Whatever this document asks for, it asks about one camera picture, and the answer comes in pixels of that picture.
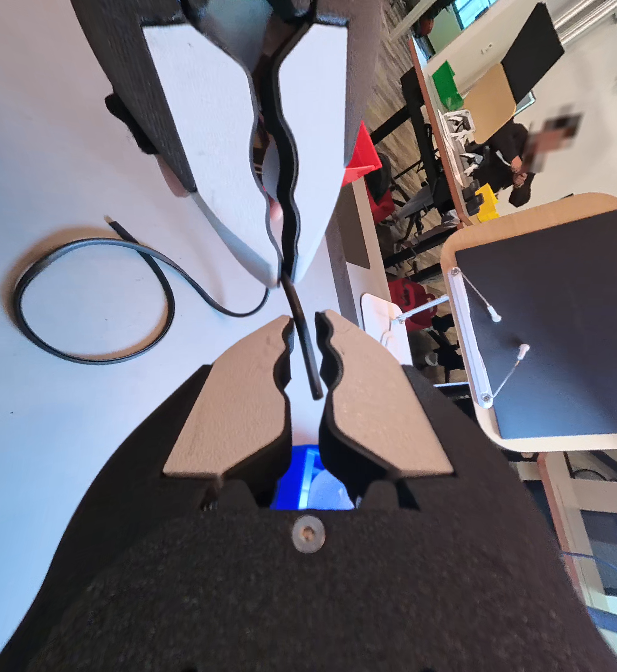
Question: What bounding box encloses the long wooden desk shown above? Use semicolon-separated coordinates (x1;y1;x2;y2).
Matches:
408;37;480;226

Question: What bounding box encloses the black wood-edged board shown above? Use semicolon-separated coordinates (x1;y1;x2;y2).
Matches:
440;192;617;453
466;2;566;144

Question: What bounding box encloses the black cable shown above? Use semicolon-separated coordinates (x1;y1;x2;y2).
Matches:
13;215;325;401

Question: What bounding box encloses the red bag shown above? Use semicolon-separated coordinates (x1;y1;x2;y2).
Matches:
387;278;441;333

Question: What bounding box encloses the green plastic bin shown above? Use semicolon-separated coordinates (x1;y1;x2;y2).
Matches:
431;60;465;112

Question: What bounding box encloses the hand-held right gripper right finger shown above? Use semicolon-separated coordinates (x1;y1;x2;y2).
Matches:
315;310;455;502

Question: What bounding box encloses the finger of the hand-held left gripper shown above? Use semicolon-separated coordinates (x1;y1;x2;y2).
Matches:
141;22;283;288
263;22;350;284

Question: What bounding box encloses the red plastic bin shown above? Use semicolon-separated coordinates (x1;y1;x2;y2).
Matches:
341;121;384;187

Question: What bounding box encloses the person's left hand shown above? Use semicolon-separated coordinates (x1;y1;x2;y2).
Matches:
156;156;198;199

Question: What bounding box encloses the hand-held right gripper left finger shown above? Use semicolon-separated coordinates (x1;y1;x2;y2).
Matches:
162;315;294;502

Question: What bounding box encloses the white metal board stand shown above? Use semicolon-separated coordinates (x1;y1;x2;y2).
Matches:
360;267;531;410

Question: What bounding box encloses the yellow plastic bin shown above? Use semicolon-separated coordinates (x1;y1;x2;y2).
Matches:
469;184;500;221

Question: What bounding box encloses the blue plastic bin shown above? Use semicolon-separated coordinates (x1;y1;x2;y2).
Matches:
270;445;355;510

